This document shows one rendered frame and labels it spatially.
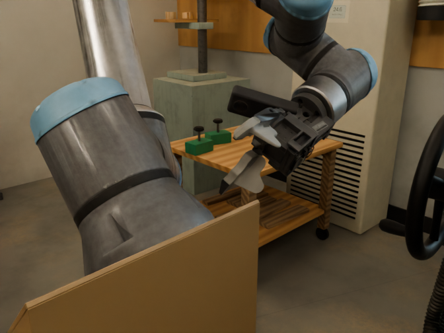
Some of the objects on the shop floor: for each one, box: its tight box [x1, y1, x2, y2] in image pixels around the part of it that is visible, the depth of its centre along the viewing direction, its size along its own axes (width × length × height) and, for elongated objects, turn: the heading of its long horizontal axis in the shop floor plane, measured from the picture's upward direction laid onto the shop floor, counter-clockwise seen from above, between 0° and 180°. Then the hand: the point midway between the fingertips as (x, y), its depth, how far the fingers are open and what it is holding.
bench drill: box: [153, 0, 250, 196], centre depth 275 cm, size 48×62×158 cm
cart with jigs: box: [170, 118, 343, 248], centre depth 208 cm, size 66×57×64 cm
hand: (222, 166), depth 64 cm, fingers open, 14 cm apart
